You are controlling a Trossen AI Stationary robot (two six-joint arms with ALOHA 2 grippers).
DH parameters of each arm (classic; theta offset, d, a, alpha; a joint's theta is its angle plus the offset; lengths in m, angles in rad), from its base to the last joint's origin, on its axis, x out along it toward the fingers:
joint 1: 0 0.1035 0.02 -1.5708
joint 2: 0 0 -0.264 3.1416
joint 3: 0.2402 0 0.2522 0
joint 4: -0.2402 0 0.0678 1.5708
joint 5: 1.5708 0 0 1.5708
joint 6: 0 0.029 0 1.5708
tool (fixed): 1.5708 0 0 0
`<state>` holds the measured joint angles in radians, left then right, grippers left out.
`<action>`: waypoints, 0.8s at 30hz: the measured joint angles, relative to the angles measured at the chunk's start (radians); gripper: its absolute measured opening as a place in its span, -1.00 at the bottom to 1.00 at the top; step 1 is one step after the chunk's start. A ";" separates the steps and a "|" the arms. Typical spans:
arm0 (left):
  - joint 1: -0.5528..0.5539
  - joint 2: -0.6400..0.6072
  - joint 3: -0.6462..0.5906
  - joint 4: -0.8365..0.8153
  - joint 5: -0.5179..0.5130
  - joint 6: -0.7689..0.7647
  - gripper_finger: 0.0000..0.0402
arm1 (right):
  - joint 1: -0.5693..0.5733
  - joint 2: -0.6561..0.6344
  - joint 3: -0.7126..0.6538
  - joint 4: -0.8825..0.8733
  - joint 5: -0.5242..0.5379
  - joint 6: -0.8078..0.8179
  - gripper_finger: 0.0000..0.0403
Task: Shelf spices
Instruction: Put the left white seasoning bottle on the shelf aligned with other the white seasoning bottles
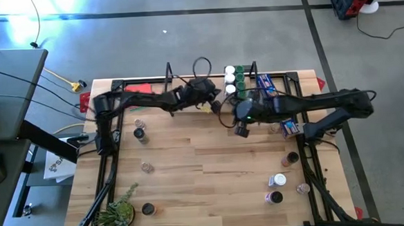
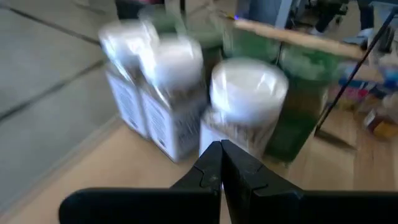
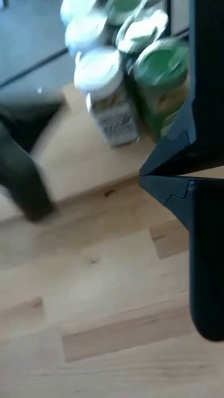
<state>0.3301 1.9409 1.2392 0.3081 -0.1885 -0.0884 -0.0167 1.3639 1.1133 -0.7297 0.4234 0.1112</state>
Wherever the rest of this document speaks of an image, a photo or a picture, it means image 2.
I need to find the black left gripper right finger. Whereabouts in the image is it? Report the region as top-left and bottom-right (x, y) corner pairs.
(221, 139), (398, 224)

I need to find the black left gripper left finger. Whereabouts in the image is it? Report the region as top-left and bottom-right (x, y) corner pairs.
(58, 140), (223, 224)

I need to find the bagel seasoning jar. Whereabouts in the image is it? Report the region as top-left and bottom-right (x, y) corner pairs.
(198, 57), (290, 159)
(98, 19), (159, 139)
(138, 34), (208, 163)

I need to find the person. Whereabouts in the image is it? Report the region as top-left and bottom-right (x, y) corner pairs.
(309, 0), (379, 40)

